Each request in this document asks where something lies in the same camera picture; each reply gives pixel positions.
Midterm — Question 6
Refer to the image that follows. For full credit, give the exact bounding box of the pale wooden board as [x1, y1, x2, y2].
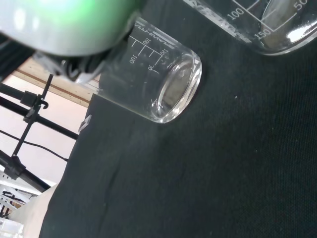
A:
[14, 56, 100, 109]

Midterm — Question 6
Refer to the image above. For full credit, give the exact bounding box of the black bench cloth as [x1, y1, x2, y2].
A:
[39, 0, 317, 238]

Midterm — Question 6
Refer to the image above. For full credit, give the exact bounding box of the black tripod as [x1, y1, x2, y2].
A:
[0, 74, 80, 193]

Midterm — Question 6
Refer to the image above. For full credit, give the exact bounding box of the clear cloth clip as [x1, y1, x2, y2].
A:
[78, 115, 92, 131]

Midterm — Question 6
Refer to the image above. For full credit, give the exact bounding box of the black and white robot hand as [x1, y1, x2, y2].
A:
[0, 0, 147, 84]

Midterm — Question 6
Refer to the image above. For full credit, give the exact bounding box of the white metal frame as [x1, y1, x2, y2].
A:
[0, 173, 38, 219]

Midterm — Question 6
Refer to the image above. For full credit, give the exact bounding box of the black cable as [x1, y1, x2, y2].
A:
[0, 130, 69, 163]

